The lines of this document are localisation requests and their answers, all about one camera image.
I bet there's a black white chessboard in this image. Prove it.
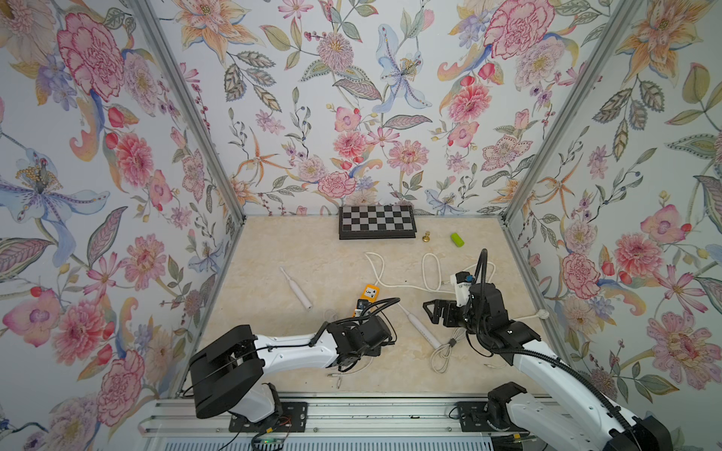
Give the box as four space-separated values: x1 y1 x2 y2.
338 205 417 240

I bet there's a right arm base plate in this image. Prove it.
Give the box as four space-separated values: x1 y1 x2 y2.
447 401 526 433

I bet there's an orange power strip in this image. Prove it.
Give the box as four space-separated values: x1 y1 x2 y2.
353 285 380 317

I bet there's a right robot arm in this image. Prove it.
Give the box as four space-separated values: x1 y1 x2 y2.
423 282 673 450

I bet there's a green plastic cap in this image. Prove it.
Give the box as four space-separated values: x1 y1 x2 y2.
450 232 466 247

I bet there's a white electric toothbrush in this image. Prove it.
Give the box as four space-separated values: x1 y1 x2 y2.
279 267 313 310
400 306 442 350

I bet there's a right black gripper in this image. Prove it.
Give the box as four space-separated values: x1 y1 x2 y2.
423 299 489 337

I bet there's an aluminium mounting rail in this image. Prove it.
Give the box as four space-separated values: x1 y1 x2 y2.
137 391 622 438

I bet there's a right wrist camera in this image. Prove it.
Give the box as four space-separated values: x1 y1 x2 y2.
452 272 474 307

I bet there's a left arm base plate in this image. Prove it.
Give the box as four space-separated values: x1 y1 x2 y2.
229 401 308 433

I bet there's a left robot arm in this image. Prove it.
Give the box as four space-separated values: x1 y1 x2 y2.
186 315 396 423

